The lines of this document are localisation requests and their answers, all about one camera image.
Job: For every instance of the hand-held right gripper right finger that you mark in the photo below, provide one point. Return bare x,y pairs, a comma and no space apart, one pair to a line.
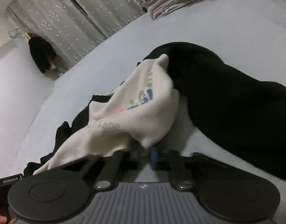
154,157

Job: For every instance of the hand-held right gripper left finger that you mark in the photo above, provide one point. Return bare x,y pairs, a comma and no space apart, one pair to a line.
112,165

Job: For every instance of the cream and black printed sweatshirt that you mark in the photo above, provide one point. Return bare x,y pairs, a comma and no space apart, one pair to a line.
133,112

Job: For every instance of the person's left hand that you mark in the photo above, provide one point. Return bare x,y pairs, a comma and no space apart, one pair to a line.
0,219

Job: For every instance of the blue-grey bed sheet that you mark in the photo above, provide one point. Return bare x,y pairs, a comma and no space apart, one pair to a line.
203,23

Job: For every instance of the folded grey and pink quilt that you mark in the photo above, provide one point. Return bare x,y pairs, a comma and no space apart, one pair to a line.
161,4

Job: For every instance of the grey star-patterned curtain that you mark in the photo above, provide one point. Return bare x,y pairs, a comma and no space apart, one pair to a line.
75,16

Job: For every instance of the white lace cloth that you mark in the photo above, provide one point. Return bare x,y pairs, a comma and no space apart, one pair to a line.
0,37

